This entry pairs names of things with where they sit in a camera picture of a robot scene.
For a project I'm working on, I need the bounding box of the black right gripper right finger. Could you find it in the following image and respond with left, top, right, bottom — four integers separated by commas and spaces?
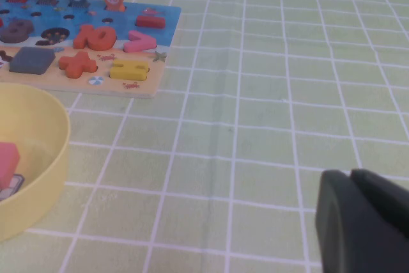
350, 168, 409, 240

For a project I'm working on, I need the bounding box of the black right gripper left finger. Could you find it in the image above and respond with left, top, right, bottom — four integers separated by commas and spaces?
314, 169, 409, 273

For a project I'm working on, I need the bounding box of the orange plus sign piece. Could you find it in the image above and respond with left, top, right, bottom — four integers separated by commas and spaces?
58, 51, 98, 79

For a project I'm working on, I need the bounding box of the yellow equals sign piece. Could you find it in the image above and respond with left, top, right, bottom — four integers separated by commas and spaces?
109, 59, 150, 81

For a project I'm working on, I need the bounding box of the pink greater-than sign piece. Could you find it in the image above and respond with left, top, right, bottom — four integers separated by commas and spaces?
123, 29, 157, 54

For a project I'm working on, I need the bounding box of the red minus sign piece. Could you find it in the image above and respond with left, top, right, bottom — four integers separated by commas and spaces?
135, 15, 166, 29

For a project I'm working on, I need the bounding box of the yellow plastic bowl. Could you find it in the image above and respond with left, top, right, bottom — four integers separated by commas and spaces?
0, 81, 71, 244

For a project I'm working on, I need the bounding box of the orange number ten piece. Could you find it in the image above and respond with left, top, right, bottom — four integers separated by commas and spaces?
72, 23, 118, 52

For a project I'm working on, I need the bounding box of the wooden number puzzle board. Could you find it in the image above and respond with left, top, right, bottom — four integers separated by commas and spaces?
0, 0, 182, 100

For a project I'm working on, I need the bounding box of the pink trapezoid piece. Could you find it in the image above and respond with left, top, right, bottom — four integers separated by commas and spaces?
0, 141, 21, 191

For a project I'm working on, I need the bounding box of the dark blue square piece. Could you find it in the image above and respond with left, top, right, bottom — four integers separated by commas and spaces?
8, 46, 57, 75

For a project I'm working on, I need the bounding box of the green checkered tablecloth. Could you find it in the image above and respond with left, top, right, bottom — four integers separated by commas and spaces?
0, 0, 409, 273

